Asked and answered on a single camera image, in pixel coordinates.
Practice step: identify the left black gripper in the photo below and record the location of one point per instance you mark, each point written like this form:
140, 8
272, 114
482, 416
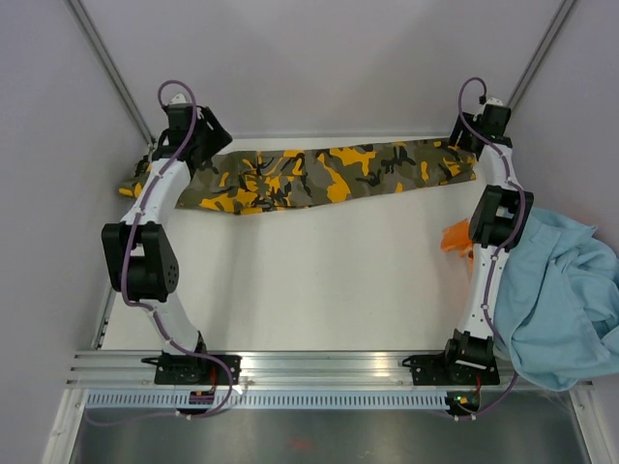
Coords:
218, 137

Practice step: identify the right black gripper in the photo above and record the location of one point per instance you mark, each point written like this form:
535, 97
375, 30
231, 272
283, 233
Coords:
461, 142

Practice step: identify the camouflage trousers yellow green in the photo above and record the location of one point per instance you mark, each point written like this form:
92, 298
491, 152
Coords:
259, 181

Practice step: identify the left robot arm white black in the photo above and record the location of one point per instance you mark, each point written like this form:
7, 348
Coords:
141, 262

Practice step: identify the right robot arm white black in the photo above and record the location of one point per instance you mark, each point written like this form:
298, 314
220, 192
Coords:
495, 229

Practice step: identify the orange garment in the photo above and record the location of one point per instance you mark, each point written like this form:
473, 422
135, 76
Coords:
456, 238

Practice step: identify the light blue garment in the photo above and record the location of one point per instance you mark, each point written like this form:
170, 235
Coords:
557, 304

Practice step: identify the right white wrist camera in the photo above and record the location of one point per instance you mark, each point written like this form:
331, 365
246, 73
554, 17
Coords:
494, 101

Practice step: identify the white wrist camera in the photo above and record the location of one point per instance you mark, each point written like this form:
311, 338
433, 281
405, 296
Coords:
179, 98
494, 101

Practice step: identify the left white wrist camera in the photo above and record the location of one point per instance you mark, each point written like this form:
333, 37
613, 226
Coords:
179, 98

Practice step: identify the right aluminium frame post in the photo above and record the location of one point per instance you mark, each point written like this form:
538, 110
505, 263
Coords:
553, 30

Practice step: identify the aluminium frame post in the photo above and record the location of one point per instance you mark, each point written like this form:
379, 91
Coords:
94, 39
553, 30

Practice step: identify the left aluminium frame post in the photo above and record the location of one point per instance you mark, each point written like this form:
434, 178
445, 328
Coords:
94, 39

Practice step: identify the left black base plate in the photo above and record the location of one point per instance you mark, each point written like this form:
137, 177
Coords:
191, 371

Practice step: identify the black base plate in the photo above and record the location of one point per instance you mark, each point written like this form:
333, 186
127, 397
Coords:
191, 371
434, 370

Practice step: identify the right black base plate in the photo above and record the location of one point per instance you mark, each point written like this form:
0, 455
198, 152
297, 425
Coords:
434, 370

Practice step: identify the aluminium mounting rail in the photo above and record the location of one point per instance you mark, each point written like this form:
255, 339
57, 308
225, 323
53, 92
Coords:
286, 371

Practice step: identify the white slotted cable duct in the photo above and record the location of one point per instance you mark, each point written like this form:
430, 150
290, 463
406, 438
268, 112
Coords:
263, 400

